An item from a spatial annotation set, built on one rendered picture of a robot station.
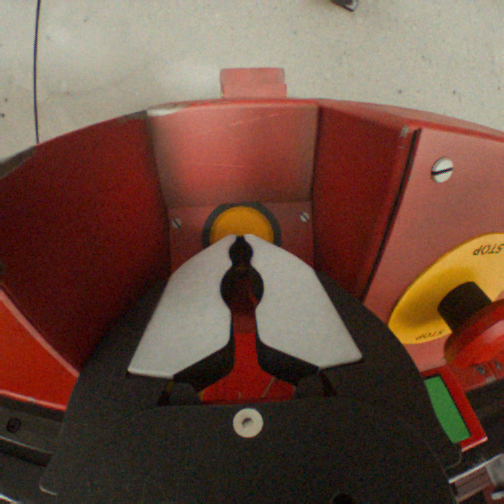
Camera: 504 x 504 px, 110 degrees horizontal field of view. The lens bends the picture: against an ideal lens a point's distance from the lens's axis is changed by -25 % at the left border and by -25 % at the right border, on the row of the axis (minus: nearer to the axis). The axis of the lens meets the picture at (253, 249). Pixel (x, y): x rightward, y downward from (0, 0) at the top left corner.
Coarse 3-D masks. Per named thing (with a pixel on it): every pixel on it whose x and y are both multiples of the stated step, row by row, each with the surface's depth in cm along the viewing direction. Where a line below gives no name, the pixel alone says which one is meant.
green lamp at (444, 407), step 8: (432, 384) 13; (440, 384) 13; (432, 392) 13; (440, 392) 13; (432, 400) 12; (440, 400) 12; (448, 400) 12; (440, 408) 12; (448, 408) 12; (440, 416) 11; (448, 416) 11; (456, 416) 11; (448, 424) 11; (456, 424) 11; (448, 432) 10; (456, 432) 10; (464, 432) 10; (456, 440) 10
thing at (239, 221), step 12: (228, 216) 14; (240, 216) 14; (252, 216) 14; (264, 216) 14; (216, 228) 14; (228, 228) 14; (240, 228) 14; (252, 228) 14; (264, 228) 14; (216, 240) 14; (240, 264) 14
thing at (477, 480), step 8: (472, 472) 41; (480, 472) 41; (456, 480) 40; (464, 480) 40; (472, 480) 39; (480, 480) 39; (488, 480) 39; (464, 488) 38; (472, 488) 38; (480, 488) 37; (456, 496) 37; (464, 496) 37
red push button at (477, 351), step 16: (464, 288) 8; (480, 288) 8; (448, 304) 9; (464, 304) 8; (480, 304) 7; (496, 304) 6; (448, 320) 9; (464, 320) 8; (480, 320) 7; (496, 320) 6; (464, 336) 7; (480, 336) 6; (496, 336) 6; (448, 352) 8; (464, 352) 7; (480, 352) 7; (496, 352) 7
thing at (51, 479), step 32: (160, 288) 8; (128, 320) 7; (96, 352) 6; (128, 352) 6; (96, 384) 5; (128, 384) 5; (160, 384) 5; (64, 416) 4; (96, 416) 4; (64, 448) 4
